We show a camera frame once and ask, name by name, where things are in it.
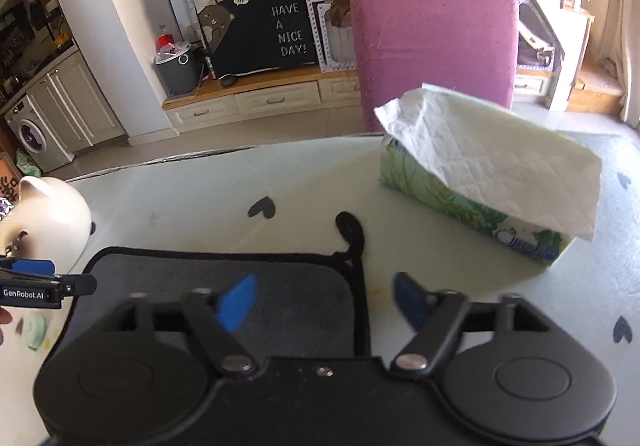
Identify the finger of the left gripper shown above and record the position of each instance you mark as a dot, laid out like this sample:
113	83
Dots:
43	291
28	267

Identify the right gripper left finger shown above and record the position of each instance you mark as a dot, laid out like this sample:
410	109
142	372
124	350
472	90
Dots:
235	304

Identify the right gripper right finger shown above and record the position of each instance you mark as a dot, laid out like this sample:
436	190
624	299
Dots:
415	303

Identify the white ceramic cat pot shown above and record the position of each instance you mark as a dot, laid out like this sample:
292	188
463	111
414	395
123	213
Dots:
50	221

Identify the brown orange sign plaque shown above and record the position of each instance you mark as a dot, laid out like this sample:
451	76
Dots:
10	177

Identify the white washing machine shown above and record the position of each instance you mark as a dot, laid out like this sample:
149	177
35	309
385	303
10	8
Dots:
28	125

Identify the green tissue box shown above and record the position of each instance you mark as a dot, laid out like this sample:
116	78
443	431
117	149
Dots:
527	187

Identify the cream drawer tv bench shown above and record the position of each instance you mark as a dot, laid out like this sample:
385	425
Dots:
263	95

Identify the grey trash bin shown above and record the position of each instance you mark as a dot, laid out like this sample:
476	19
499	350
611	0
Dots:
177	68

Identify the pink upholstered chair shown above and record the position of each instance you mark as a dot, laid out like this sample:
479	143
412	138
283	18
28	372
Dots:
469	46

